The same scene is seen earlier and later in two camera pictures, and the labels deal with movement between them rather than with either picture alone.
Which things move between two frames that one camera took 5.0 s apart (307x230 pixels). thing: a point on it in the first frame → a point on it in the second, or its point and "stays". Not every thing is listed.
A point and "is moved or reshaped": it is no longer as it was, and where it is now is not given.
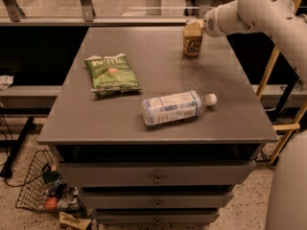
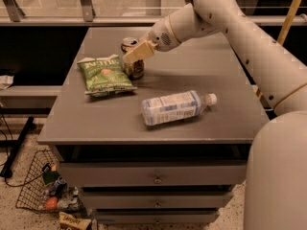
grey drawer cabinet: (151, 136) stays
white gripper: (213, 25) → (159, 35)
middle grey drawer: (156, 200) stays
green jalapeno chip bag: (111, 75) is moved or reshaped
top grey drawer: (155, 172) stays
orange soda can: (192, 46) → (133, 69)
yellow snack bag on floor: (77, 222) stays
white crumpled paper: (6, 80) stays
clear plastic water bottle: (175, 106) stays
